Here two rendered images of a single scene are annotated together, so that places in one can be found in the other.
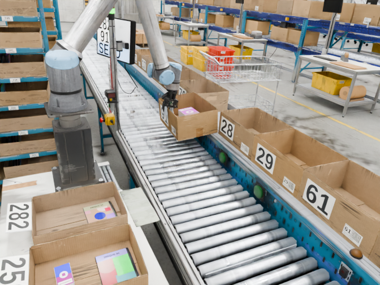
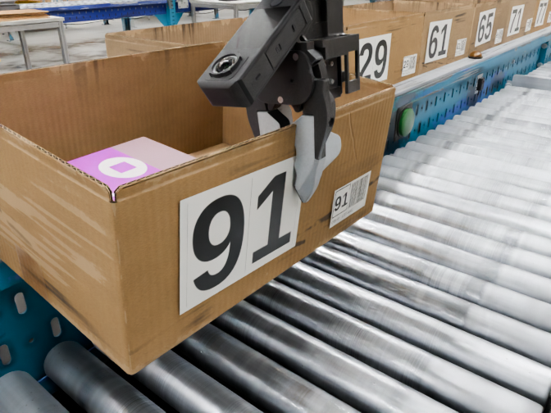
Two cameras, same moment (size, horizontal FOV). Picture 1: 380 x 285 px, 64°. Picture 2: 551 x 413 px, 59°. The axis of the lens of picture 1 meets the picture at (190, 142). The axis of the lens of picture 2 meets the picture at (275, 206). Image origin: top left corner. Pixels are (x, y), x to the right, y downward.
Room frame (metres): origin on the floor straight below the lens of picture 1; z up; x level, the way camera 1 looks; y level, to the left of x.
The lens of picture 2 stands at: (2.16, 0.55, 1.17)
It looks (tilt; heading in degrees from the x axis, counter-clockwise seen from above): 26 degrees down; 244
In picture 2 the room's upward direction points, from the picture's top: straight up
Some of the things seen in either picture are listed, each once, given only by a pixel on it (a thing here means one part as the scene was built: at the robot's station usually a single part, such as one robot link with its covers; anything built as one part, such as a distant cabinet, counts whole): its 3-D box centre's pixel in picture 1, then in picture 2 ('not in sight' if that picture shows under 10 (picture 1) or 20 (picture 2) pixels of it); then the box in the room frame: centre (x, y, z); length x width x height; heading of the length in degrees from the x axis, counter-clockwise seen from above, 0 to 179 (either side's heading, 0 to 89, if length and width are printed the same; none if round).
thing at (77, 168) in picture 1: (74, 150); not in sight; (1.49, 0.64, 0.91); 0.26 x 0.26 x 0.33; 28
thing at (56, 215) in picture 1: (79, 214); not in sight; (1.10, 0.49, 0.80); 0.38 x 0.28 x 0.10; 117
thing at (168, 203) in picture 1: (203, 197); (475, 200); (1.39, -0.09, 0.72); 0.52 x 0.05 x 0.05; 115
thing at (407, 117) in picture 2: (257, 191); (407, 122); (1.35, -0.38, 0.81); 0.07 x 0.01 x 0.07; 25
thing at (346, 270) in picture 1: (343, 273); (480, 84); (0.85, -0.62, 0.81); 0.05 x 0.02 x 0.07; 25
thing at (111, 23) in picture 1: (114, 84); not in sight; (2.17, 0.58, 1.11); 0.12 x 0.05 x 0.88; 25
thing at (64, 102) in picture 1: (67, 96); not in sight; (1.49, 0.64, 1.22); 0.19 x 0.19 x 0.10
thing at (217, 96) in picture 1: (202, 95); not in sight; (2.49, -0.08, 0.97); 0.39 x 0.29 x 0.17; 25
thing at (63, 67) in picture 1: (63, 70); not in sight; (1.50, 0.65, 1.36); 0.17 x 0.15 x 0.18; 27
